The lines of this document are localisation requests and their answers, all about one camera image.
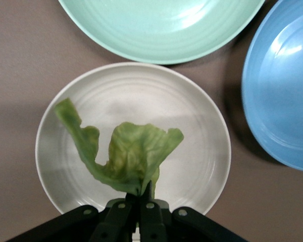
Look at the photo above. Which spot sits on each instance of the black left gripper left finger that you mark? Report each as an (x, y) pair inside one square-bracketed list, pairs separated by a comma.
[(111, 221)]

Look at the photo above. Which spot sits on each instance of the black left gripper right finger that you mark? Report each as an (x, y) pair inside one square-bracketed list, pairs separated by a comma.
[(151, 221)]

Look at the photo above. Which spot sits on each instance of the green lettuce leaf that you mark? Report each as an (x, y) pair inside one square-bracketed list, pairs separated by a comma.
[(131, 151)]

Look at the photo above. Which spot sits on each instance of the mint green round plate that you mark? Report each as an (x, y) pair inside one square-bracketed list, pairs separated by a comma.
[(161, 25)]

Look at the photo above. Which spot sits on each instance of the blue round plate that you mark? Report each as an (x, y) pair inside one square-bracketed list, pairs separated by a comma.
[(280, 100)]

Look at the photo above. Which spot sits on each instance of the pale beige round plate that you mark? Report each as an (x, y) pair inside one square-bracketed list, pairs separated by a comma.
[(154, 100)]

